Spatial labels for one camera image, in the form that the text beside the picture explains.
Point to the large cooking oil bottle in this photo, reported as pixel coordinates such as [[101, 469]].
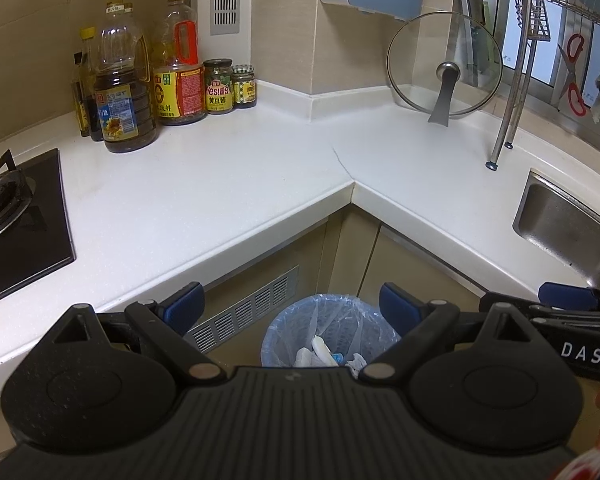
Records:
[[125, 110]]

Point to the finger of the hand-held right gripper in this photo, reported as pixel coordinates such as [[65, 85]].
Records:
[[565, 296], [510, 300]]

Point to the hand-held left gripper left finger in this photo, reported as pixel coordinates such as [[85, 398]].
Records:
[[185, 306]]

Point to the trash bin with blue bag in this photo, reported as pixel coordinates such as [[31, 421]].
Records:
[[290, 320]]

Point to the clear plastic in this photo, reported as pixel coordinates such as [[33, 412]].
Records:
[[356, 362]]

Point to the metal dish rack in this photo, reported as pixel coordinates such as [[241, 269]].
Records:
[[515, 95]]

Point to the small dark sauce bottle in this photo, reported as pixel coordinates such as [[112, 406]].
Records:
[[80, 105]]

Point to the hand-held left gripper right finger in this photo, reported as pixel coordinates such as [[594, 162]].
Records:
[[399, 306]]

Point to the cutting boards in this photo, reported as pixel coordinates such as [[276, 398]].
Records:
[[475, 30]]

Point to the steel sink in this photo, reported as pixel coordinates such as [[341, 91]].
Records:
[[565, 220]]

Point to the beige kitchen cabinet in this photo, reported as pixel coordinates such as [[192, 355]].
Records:
[[410, 260]]

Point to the bean paste jar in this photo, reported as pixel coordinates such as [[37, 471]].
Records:
[[219, 90]]

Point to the cabinet vent grille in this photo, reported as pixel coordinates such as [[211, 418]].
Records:
[[250, 300]]

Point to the black burner grate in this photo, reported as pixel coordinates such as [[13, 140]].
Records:
[[0, 195]]

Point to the small green-lidded jar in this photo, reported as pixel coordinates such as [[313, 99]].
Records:
[[244, 87]]

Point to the yellow-capped dark sauce bottle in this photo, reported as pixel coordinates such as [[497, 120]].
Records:
[[91, 75]]

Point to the black gas stove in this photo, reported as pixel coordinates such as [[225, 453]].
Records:
[[45, 230]]

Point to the glass pot lid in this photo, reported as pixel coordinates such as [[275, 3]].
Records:
[[415, 55]]

